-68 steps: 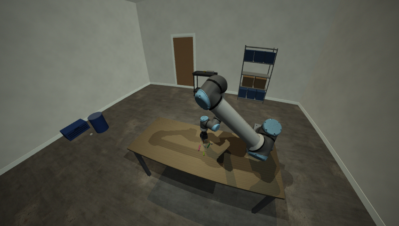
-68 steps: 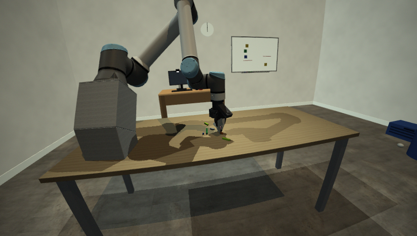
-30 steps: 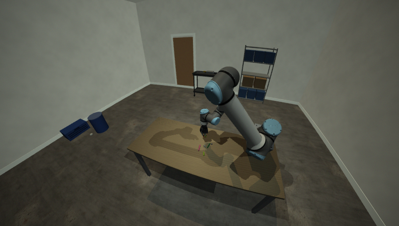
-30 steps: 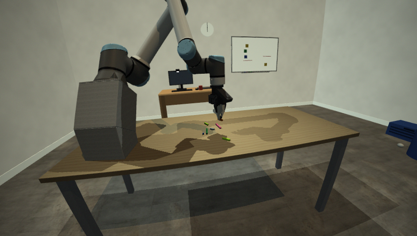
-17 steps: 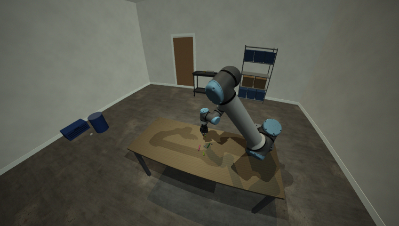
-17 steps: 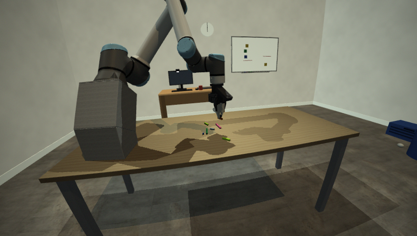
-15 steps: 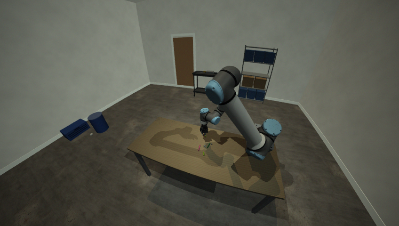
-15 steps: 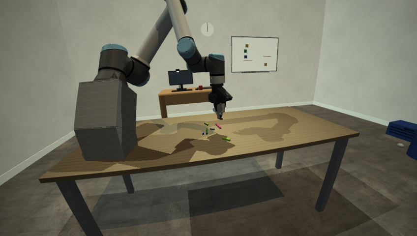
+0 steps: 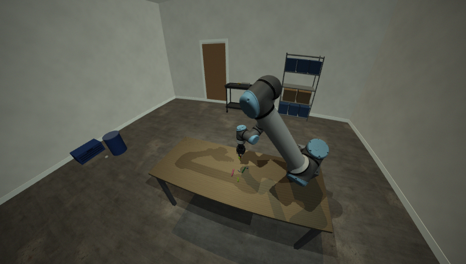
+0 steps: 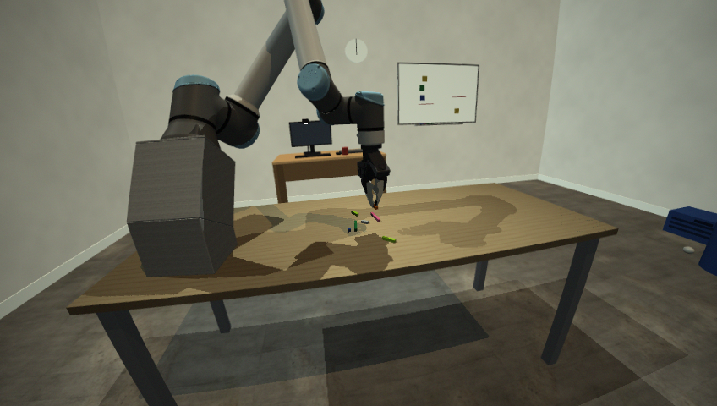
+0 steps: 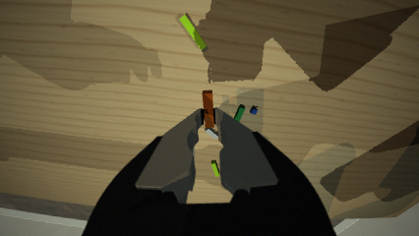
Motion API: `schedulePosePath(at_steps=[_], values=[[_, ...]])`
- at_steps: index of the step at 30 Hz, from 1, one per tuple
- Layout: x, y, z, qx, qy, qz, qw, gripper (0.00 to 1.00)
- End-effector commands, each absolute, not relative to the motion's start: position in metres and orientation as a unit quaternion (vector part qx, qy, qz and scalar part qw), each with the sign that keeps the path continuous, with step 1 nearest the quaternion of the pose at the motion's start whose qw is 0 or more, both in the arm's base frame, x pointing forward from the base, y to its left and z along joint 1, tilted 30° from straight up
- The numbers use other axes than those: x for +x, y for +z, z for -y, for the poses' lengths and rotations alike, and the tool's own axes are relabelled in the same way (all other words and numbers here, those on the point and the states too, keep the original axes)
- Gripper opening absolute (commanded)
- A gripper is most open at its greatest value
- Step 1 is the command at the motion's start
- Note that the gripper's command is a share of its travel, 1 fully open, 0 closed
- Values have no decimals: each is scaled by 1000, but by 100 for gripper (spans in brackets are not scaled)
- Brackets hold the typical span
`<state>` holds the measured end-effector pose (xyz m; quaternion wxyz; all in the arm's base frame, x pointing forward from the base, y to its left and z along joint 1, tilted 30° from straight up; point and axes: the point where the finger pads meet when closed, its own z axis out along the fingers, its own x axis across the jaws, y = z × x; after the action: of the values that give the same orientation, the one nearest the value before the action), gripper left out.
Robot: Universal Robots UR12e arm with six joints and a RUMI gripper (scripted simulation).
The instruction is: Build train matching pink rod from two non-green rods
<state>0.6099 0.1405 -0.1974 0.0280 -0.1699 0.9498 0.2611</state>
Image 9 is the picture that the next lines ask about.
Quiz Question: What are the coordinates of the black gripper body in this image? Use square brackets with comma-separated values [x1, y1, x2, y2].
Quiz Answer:
[236, 144, 245, 155]

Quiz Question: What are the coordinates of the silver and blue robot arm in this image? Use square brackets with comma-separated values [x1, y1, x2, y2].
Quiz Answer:
[236, 75, 329, 186]

